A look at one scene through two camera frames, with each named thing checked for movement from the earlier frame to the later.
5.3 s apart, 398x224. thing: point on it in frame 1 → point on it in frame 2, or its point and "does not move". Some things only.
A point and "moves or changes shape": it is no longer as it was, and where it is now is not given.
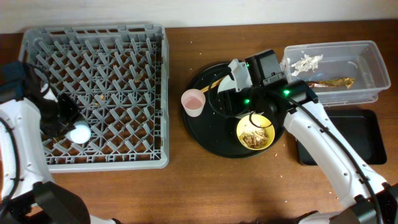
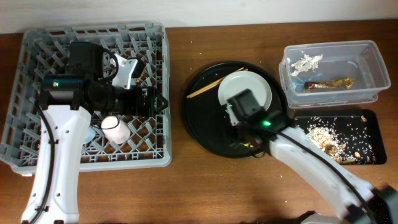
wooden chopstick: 208,87 does not move
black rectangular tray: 360,128 does not move
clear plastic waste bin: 341,73 does not move
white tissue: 306,63 does not move
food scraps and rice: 256,139 moves or changes shape
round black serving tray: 213,131 does not move
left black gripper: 73,114 → 150,109
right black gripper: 231,102 → 234,137
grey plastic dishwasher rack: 117,77 does not move
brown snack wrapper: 339,82 does not move
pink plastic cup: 193,101 → 115,129
